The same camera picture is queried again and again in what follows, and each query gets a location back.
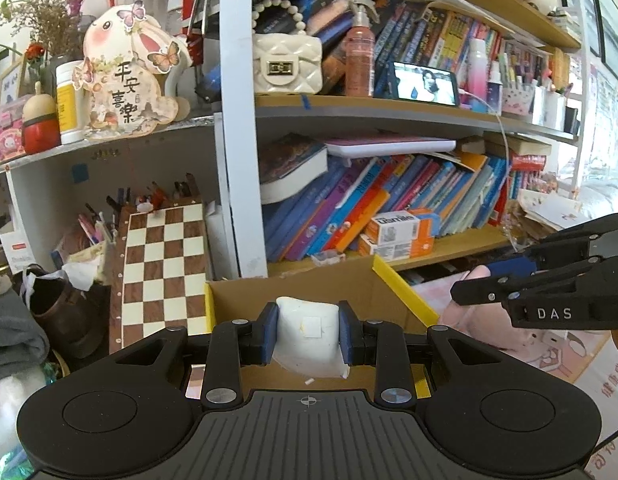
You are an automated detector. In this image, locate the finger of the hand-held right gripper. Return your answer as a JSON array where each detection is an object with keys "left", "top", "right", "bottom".
[
  {"left": 450, "top": 255, "right": 618, "bottom": 307},
  {"left": 488, "top": 212, "right": 618, "bottom": 281}
]

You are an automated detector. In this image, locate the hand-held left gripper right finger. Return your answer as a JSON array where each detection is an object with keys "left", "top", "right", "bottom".
[{"left": 338, "top": 301, "right": 508, "bottom": 408}]

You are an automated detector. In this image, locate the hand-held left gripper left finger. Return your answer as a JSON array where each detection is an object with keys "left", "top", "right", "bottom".
[{"left": 110, "top": 301, "right": 280, "bottom": 409}]

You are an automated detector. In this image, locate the white soft pouch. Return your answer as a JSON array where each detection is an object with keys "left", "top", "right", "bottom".
[{"left": 272, "top": 296, "right": 351, "bottom": 380}]

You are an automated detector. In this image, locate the yellow cardboard box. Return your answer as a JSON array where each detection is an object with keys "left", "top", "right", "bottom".
[{"left": 186, "top": 255, "right": 440, "bottom": 401}]

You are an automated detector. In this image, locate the pink plush toy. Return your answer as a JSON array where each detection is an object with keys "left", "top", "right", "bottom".
[{"left": 438, "top": 265, "right": 542, "bottom": 352}]

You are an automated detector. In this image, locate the pile of papers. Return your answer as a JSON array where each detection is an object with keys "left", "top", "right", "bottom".
[{"left": 508, "top": 189, "right": 592, "bottom": 242}]

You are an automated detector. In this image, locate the pink checked desk mat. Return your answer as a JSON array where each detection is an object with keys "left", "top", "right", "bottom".
[{"left": 399, "top": 277, "right": 618, "bottom": 443}]

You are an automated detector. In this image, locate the flat orange and white carton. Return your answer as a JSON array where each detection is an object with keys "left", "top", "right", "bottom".
[{"left": 358, "top": 234, "right": 436, "bottom": 260}]

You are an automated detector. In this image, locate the large orange and white carton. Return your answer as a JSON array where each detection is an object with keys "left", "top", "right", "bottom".
[{"left": 364, "top": 208, "right": 441, "bottom": 246}]

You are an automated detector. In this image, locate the brown and cream chessboard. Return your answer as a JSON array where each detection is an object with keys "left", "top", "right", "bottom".
[{"left": 109, "top": 201, "right": 213, "bottom": 354}]

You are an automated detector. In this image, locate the row of leaning books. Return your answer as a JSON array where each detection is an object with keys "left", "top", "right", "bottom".
[{"left": 261, "top": 152, "right": 510, "bottom": 264}]

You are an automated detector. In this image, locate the white pen holder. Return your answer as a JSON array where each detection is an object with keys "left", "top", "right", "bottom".
[{"left": 500, "top": 79, "right": 546, "bottom": 125}]

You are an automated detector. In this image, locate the thick dark-covered book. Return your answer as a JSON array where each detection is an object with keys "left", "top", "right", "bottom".
[{"left": 258, "top": 133, "right": 330, "bottom": 205}]

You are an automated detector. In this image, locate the white bookshelf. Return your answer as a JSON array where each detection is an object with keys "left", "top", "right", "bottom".
[{"left": 0, "top": 0, "right": 592, "bottom": 281}]

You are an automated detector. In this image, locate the white notebook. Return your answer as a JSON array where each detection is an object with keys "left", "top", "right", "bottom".
[{"left": 323, "top": 134, "right": 458, "bottom": 159}]

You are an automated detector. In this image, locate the pink and white bottle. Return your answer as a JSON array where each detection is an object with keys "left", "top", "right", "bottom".
[{"left": 465, "top": 37, "right": 490, "bottom": 112}]

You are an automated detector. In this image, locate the white plastic bag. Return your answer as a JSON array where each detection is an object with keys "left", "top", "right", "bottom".
[{"left": 52, "top": 254, "right": 109, "bottom": 292}]

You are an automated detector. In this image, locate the brown leather shoe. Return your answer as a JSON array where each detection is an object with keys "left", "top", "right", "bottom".
[{"left": 20, "top": 264, "right": 111, "bottom": 361}]

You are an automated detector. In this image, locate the bunch of pens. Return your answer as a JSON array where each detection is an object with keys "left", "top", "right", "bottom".
[{"left": 78, "top": 172, "right": 202, "bottom": 247}]

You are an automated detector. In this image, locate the smartphone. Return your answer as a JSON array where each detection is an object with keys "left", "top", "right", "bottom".
[{"left": 388, "top": 61, "right": 462, "bottom": 108}]

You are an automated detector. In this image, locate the row of upright paperback books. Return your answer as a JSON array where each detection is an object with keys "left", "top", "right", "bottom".
[{"left": 374, "top": 2, "right": 506, "bottom": 99}]

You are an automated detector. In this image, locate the grey cloth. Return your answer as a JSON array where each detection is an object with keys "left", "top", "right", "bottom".
[{"left": 0, "top": 285, "right": 51, "bottom": 387}]

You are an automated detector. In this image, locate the cream quilted handbag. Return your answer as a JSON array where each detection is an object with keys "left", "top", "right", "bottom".
[{"left": 251, "top": 0, "right": 324, "bottom": 96}]

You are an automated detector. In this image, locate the pink spray bottle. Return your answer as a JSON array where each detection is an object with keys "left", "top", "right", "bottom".
[{"left": 344, "top": 0, "right": 386, "bottom": 98}]

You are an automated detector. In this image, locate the paper rabbit decoration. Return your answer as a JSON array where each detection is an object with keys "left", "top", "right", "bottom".
[{"left": 72, "top": 1, "right": 192, "bottom": 139}]

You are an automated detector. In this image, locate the white bottle with yellow label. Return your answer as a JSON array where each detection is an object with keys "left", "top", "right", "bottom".
[{"left": 55, "top": 60, "right": 93, "bottom": 145}]

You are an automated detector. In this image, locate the red wooden doll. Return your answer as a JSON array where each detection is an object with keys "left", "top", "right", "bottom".
[{"left": 21, "top": 81, "right": 62, "bottom": 155}]

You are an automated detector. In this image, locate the pink printed tin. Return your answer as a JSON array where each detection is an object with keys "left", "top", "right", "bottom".
[{"left": 0, "top": 109, "right": 28, "bottom": 167}]

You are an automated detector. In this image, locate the dried flower bouquet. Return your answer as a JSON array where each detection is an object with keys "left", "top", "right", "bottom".
[{"left": 0, "top": 0, "right": 88, "bottom": 63}]

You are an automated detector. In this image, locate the white charging cable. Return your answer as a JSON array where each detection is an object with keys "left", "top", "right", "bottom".
[{"left": 458, "top": 91, "right": 522, "bottom": 248}]

